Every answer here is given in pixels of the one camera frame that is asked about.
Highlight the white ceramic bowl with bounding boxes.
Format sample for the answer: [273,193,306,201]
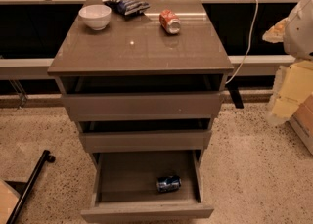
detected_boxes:
[78,4,112,30]

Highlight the orange soda can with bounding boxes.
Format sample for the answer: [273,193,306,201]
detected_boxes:
[159,10,181,34]

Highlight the grey bottom drawer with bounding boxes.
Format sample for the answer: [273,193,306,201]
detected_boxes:
[81,151,213,224]

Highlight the cardboard box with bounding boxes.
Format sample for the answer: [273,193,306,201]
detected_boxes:
[290,94,313,155]

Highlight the blue pepsi can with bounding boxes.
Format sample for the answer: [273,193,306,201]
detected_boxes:
[156,175,181,193]

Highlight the blue chip bag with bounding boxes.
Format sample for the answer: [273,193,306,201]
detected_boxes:
[103,0,150,16]

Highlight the grey middle drawer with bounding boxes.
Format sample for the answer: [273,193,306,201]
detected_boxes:
[79,118,211,153]

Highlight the wooden board corner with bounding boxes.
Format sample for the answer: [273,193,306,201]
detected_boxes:
[0,179,20,224]

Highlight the grey drawer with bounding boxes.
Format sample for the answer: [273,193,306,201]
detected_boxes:
[79,118,211,153]
[62,74,223,121]
[81,151,213,224]

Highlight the white cable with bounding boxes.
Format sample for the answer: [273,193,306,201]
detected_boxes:
[224,0,259,85]

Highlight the black metal leg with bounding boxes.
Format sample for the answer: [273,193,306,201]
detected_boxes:
[6,150,56,224]

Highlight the black table leg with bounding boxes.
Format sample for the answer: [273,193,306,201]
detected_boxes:
[226,82,244,109]

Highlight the grey drawer cabinet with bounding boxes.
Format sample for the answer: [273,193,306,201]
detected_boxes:
[47,0,235,224]

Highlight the grey top drawer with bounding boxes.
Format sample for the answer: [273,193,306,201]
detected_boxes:
[62,74,223,121]

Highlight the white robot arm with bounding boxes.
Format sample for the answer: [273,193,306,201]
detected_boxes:
[283,0,313,61]

